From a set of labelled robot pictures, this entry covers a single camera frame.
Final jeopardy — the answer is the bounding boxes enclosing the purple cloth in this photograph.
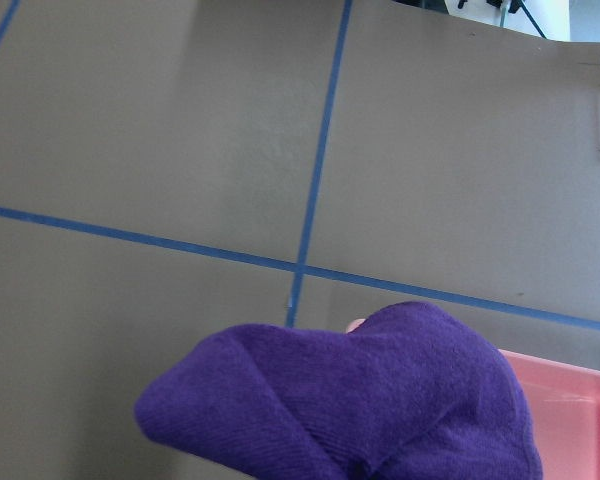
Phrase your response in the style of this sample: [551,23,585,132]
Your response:
[134,302,543,479]

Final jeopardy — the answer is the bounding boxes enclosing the pink plastic bin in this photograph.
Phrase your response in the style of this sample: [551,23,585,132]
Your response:
[501,350,600,479]

